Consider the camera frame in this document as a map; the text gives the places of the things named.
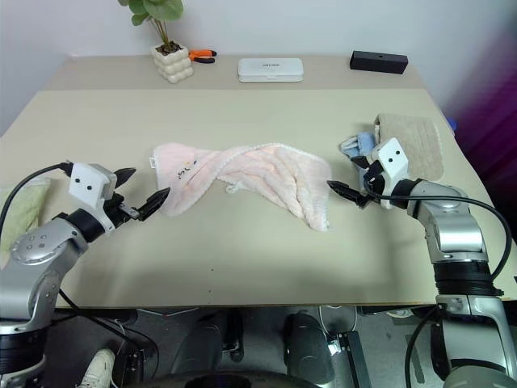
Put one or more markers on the white sneaker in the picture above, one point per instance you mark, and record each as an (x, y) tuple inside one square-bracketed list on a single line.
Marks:
[(99, 368)]

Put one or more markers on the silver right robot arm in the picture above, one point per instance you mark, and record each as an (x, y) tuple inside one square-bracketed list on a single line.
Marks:
[(456, 230)]

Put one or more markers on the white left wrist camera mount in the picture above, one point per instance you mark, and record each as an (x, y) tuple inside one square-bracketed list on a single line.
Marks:
[(87, 184)]

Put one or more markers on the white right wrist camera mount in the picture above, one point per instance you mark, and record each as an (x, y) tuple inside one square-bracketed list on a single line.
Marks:
[(391, 158)]

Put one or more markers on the light green towel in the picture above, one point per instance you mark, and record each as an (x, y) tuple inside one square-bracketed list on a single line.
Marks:
[(16, 210)]

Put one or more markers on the green leafy plant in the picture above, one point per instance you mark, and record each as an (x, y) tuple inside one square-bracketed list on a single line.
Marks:
[(153, 10)]

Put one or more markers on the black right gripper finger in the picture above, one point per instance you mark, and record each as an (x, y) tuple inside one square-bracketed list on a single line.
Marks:
[(348, 193), (360, 162)]

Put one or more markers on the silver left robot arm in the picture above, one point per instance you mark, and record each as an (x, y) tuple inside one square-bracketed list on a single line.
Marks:
[(32, 279)]

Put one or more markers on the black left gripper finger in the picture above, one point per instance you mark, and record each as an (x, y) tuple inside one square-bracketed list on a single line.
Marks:
[(155, 203), (124, 177)]

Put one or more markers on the dark rounded shape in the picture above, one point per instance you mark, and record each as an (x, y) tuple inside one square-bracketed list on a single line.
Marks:
[(202, 339), (309, 347)]

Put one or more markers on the black rectangular box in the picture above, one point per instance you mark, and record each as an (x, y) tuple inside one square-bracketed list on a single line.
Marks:
[(379, 61)]

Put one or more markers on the folded light blue cloth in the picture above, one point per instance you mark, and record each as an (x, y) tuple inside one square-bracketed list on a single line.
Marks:
[(365, 141)]

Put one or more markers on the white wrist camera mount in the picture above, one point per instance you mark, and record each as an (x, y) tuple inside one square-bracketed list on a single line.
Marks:
[(391, 158), (87, 184)]

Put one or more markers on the white bubble plant pot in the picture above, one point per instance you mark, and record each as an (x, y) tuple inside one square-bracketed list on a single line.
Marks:
[(173, 64)]

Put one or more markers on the orange black pliers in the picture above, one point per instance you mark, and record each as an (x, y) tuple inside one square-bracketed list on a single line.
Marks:
[(202, 56)]

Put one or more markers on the black metal frame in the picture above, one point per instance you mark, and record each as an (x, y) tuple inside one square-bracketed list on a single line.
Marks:
[(355, 359)]

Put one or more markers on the white flat rectangular case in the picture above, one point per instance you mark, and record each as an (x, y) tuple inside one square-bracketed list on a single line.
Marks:
[(270, 70)]

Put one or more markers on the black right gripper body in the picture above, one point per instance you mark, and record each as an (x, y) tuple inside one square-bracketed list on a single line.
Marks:
[(373, 180)]

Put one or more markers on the small blue object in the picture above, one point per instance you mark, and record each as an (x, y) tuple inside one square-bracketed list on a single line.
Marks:
[(453, 125)]

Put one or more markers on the folded beige towel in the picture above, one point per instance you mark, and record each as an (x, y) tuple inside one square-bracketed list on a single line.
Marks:
[(420, 145)]

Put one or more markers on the pink fluffy towel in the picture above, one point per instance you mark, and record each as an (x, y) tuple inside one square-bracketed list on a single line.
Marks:
[(258, 169)]

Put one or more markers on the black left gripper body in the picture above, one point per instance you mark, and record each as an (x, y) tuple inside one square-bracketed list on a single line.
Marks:
[(118, 212)]

